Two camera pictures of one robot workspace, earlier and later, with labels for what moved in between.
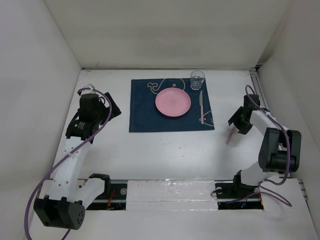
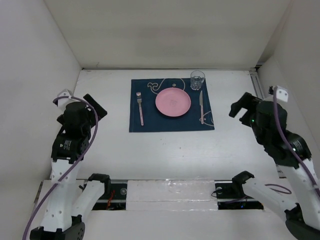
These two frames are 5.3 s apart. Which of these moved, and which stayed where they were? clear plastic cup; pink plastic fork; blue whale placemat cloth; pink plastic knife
Moved: pink plastic fork
Stayed: pink plastic knife; clear plastic cup; blue whale placemat cloth
